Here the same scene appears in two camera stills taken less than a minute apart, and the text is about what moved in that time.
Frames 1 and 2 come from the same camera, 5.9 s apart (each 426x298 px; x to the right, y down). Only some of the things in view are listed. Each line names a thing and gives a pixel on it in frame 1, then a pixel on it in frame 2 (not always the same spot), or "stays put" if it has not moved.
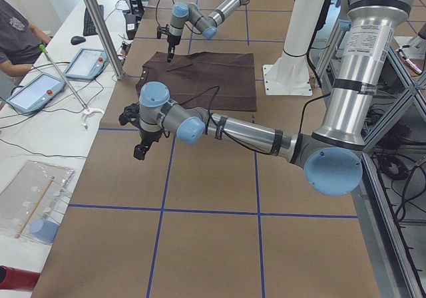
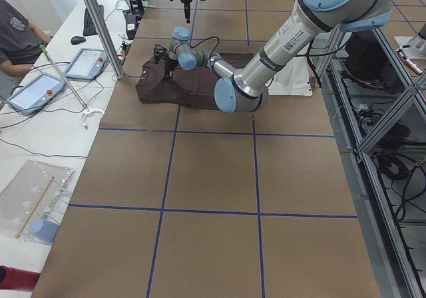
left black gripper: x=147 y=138 → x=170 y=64
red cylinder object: x=16 y=279 stays put
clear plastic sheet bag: x=31 y=201 stays put
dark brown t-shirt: x=215 y=81 stays put
